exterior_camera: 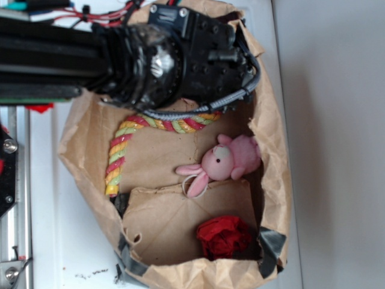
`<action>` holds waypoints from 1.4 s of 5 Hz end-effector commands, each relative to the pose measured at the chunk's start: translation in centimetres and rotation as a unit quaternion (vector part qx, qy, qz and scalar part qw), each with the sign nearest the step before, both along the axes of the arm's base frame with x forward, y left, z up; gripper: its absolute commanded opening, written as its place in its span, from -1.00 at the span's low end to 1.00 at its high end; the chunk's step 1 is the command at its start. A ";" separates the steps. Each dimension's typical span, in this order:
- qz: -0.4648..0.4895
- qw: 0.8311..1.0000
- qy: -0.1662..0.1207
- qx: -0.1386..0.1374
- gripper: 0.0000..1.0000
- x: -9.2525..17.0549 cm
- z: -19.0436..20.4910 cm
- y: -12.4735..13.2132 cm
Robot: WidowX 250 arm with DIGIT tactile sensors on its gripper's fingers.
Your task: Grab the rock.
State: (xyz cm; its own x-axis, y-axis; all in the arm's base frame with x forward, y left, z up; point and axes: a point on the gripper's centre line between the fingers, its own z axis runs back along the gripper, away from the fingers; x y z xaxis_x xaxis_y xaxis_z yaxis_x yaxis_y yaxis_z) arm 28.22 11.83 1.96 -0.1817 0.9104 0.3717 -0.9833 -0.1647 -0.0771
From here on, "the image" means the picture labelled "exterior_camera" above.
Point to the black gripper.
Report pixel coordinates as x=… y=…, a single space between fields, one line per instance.
x=215 y=66

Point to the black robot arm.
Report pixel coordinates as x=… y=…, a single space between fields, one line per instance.
x=43 y=63

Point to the pink plush bunny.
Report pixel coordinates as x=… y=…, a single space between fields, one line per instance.
x=230 y=158

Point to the brown paper bag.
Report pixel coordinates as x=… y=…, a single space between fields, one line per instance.
x=125 y=171

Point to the crumpled red paper ball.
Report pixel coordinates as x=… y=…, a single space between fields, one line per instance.
x=222 y=236

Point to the black metal bracket with bolts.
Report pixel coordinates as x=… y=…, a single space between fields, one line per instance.
x=9 y=148

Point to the aluminium frame rail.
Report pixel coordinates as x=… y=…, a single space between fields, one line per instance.
x=16 y=244

